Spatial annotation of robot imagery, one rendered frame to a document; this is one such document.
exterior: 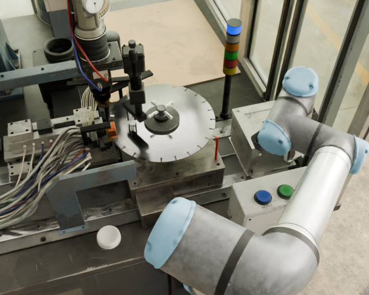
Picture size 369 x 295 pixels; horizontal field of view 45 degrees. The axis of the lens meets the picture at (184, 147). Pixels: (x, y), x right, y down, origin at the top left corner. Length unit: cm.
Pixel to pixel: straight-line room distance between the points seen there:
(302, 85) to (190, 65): 94
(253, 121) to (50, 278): 78
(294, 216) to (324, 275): 149
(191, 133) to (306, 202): 63
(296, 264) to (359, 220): 177
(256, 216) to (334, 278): 102
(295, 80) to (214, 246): 47
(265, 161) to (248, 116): 16
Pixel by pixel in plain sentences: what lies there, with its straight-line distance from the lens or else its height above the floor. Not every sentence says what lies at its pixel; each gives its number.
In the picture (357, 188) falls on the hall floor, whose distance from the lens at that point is 254.
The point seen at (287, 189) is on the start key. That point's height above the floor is 91.
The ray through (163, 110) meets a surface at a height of 100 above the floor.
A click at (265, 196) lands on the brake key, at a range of 126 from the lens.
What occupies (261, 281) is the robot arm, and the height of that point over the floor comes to 136.
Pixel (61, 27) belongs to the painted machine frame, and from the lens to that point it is 125.
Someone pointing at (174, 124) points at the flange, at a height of 96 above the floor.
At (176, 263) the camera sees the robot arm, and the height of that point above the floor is 134.
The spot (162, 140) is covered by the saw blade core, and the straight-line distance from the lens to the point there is 131.
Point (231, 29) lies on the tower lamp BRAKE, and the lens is 139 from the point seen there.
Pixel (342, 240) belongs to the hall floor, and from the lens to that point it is 234.
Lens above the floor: 194
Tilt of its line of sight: 50 degrees down
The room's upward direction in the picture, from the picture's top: 1 degrees clockwise
